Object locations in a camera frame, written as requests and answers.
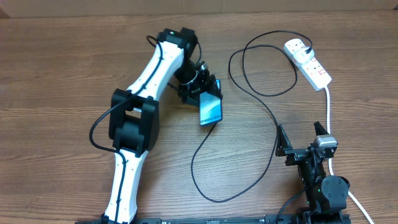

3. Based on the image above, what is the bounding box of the white charger plug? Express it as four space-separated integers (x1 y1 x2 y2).
293 47 315 64

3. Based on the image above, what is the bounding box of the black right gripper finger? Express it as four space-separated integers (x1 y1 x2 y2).
277 124 293 151
313 121 329 136

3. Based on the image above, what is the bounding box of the white power strip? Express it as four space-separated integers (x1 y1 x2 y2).
284 39 331 91

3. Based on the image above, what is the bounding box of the white power strip cord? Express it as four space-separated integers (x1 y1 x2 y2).
323 86 376 224

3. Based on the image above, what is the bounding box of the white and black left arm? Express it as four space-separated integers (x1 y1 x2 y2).
100 27 223 223

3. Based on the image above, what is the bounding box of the blue Galaxy smartphone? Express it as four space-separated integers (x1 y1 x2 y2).
199 92 223 126

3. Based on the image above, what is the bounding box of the black USB charging cable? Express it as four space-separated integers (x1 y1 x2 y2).
190 30 313 203

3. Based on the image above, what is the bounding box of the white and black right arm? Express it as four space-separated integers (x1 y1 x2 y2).
275 122 351 223

